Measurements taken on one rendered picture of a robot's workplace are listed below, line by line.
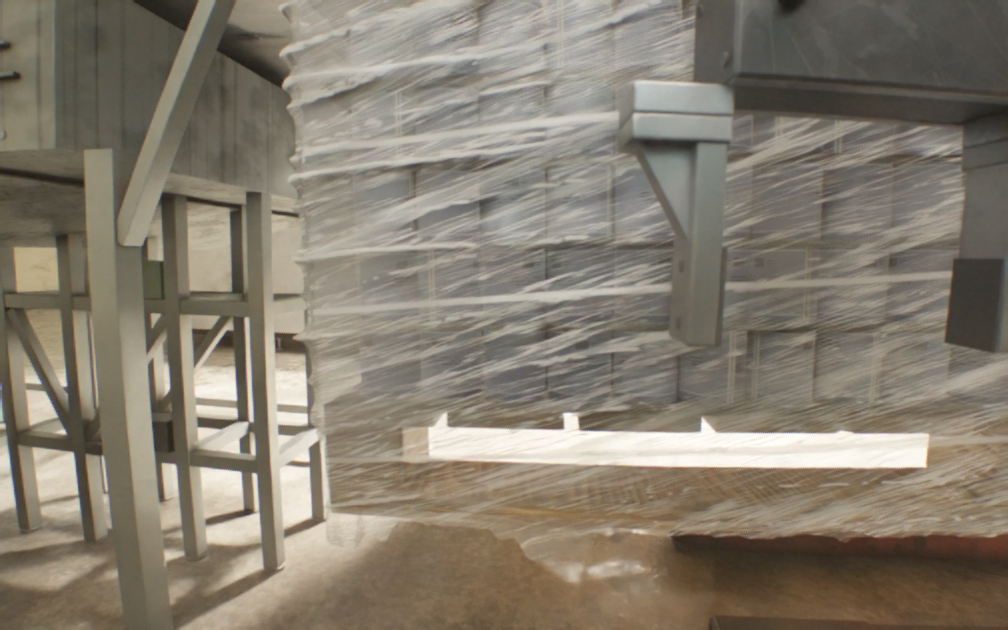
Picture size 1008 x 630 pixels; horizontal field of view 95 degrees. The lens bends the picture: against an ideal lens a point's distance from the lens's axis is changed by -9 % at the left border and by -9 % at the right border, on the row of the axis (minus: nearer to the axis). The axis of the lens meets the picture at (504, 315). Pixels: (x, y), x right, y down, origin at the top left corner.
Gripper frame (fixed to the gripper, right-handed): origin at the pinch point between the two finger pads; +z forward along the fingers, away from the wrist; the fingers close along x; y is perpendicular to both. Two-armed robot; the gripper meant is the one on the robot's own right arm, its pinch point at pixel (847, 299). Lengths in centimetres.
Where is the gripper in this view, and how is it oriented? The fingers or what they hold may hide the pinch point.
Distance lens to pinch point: 25.6
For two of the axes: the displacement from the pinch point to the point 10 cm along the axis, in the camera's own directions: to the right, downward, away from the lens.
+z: -0.2, 9.9, 1.1
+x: 10.0, 0.3, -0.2
